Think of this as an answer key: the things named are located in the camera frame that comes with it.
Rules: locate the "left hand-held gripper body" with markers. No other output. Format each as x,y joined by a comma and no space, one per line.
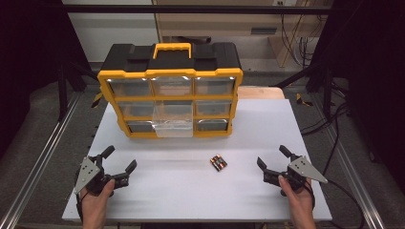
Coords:
86,175

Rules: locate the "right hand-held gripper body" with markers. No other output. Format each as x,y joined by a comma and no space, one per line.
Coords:
302,168

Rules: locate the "clear plastic drawer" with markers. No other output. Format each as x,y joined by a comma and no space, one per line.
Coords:
173,127

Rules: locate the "person's left hand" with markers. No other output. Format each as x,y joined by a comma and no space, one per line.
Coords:
94,206

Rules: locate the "person's right hand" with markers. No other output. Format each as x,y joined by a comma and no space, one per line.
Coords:
301,205

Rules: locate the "yellow and black tape marker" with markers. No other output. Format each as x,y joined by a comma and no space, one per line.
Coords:
97,100
301,99

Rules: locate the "wooden board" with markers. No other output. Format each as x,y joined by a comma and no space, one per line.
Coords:
261,93

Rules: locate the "black metal stand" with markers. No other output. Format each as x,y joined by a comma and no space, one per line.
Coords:
62,95
327,92

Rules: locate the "yellow and black organizer case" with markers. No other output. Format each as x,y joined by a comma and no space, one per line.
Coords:
133,57

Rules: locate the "black curtain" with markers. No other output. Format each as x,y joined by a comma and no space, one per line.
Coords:
25,63
375,79

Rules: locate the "wooden cabinet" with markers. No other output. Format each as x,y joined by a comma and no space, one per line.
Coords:
223,22

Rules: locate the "aluminium frame rail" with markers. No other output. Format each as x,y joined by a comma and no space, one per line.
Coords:
356,187
38,165

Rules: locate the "black horizontal frame bar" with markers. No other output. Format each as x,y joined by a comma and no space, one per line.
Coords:
191,9

